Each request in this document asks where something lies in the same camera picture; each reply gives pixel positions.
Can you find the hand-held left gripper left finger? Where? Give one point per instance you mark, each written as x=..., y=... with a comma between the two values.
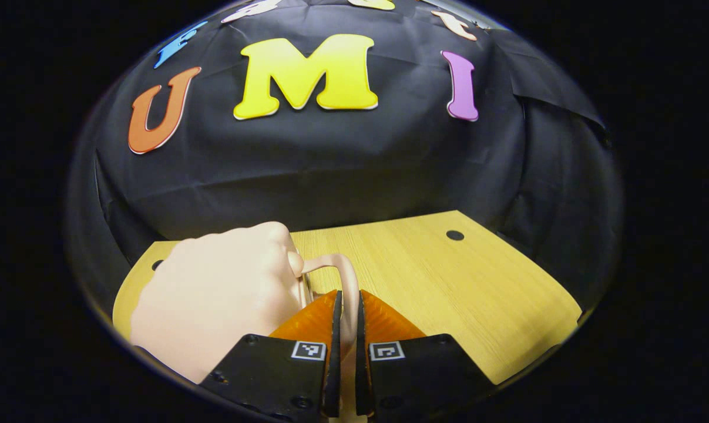
x=332, y=364

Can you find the pink suitcase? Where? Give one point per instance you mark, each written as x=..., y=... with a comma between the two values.
x=225, y=294

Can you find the black backdrop cloth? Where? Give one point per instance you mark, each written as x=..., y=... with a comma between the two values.
x=331, y=176

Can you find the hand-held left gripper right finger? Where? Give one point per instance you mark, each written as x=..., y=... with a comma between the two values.
x=363, y=364

